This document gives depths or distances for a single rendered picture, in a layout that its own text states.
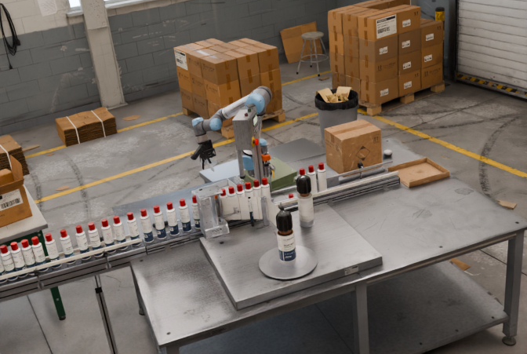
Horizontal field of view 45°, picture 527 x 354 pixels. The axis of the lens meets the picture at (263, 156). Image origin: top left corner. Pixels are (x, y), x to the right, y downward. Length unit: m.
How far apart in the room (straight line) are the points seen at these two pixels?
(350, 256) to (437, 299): 0.97
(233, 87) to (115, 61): 2.26
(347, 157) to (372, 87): 3.38
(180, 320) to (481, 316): 1.83
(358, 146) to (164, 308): 1.72
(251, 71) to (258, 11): 2.66
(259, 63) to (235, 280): 4.38
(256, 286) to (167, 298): 0.46
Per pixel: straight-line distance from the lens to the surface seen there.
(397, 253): 3.48
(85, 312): 4.87
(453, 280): 4.36
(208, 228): 3.62
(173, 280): 3.45
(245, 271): 3.32
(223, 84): 7.14
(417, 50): 7.84
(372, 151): 4.28
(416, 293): 4.23
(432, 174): 4.29
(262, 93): 3.87
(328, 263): 3.33
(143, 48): 9.13
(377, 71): 7.45
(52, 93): 8.89
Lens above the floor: 2.73
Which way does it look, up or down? 24 degrees down
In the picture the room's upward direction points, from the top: 6 degrees counter-clockwise
